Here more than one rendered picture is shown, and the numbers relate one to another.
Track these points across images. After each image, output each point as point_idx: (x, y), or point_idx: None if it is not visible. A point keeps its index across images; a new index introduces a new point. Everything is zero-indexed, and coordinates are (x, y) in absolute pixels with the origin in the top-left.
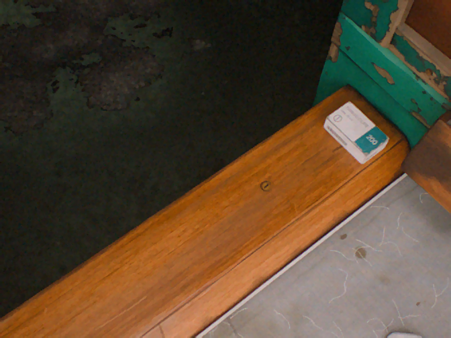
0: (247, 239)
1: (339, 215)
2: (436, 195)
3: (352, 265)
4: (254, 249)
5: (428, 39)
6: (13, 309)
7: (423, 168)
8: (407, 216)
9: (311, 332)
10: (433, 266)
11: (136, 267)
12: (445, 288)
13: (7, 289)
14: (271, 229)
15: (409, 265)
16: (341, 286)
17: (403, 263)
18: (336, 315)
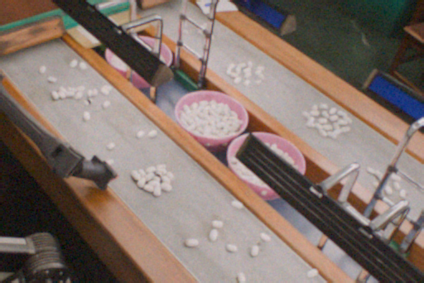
0: (9, 88)
1: (6, 75)
2: (9, 51)
3: (20, 76)
4: (12, 87)
5: None
6: (17, 129)
7: (2, 50)
8: (9, 65)
9: (36, 84)
10: (24, 64)
11: None
12: (30, 63)
13: None
14: (7, 83)
15: (22, 67)
16: (25, 79)
17: (21, 68)
18: (32, 80)
